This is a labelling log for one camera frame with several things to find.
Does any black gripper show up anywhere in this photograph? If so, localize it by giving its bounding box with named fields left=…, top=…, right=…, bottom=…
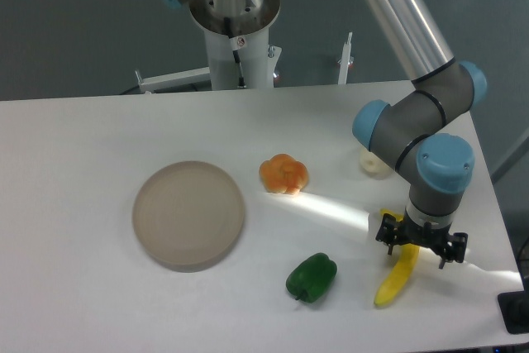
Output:
left=375, top=210, right=469, bottom=269

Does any yellow banana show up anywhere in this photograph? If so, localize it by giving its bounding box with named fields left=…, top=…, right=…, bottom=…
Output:
left=374, top=208, right=421, bottom=308

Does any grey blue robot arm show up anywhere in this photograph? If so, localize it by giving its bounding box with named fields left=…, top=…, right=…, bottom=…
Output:
left=162, top=0, right=487, bottom=263

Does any white garlic bulb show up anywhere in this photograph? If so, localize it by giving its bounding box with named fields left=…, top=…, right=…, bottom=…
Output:
left=359, top=148, right=392, bottom=178

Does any black device at table edge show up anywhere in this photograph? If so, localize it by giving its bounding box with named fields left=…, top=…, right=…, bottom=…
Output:
left=497, top=291, right=528, bottom=335

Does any green bell pepper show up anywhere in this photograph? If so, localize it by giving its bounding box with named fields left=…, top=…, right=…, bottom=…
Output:
left=285, top=252, right=337, bottom=303

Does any orange knotted bread roll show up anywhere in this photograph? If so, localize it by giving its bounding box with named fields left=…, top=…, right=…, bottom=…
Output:
left=259, top=154, right=309, bottom=195

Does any beige round plate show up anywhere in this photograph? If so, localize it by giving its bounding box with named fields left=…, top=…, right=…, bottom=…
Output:
left=131, top=161, right=245, bottom=272

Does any white bracket post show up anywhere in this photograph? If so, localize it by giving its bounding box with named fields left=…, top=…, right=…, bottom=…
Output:
left=337, top=31, right=354, bottom=85

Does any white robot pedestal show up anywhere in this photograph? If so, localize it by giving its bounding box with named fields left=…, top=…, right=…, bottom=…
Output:
left=136, top=0, right=281, bottom=93

